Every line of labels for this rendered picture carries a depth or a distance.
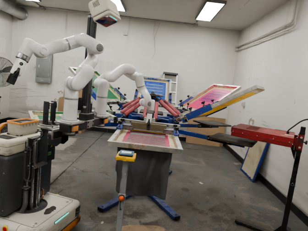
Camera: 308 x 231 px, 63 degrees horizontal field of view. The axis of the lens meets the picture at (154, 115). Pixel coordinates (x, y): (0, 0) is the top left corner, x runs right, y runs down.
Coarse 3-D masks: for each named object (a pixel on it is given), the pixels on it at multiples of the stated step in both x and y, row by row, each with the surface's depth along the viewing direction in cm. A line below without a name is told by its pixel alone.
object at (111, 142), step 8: (112, 136) 208; (176, 136) 238; (112, 144) 192; (120, 144) 192; (128, 144) 192; (136, 144) 191; (144, 144) 193; (176, 144) 206; (168, 152) 192; (176, 152) 192
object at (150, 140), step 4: (148, 136) 240; (164, 136) 248; (148, 140) 223; (152, 140) 225; (156, 140) 227; (160, 140) 229; (164, 140) 230; (168, 140) 232; (152, 144) 210; (156, 144) 212; (160, 144) 213; (164, 144) 215; (168, 144) 216
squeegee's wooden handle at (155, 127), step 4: (132, 124) 249; (136, 124) 249; (140, 124) 249; (144, 124) 249; (152, 124) 249; (156, 124) 250; (132, 128) 249; (136, 128) 249; (140, 128) 249; (144, 128) 249; (152, 128) 249; (156, 128) 249; (160, 128) 249; (164, 128) 249
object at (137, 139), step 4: (128, 132) 246; (136, 132) 251; (140, 132) 253; (124, 136) 229; (128, 136) 230; (132, 136) 232; (136, 136) 234; (140, 136) 236; (144, 136) 238; (124, 140) 213; (128, 140) 215; (132, 140) 217; (136, 140) 218; (140, 140) 220; (144, 140) 222
